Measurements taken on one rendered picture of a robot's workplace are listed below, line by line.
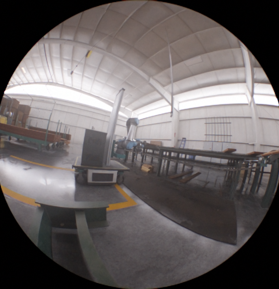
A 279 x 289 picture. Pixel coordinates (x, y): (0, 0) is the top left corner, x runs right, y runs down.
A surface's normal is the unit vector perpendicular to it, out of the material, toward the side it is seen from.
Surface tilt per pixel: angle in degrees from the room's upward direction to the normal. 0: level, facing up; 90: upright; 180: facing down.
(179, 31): 178
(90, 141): 90
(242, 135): 90
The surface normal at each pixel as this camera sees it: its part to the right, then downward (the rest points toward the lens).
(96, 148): 0.58, 0.06
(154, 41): -0.25, 0.97
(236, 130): -0.80, -0.17
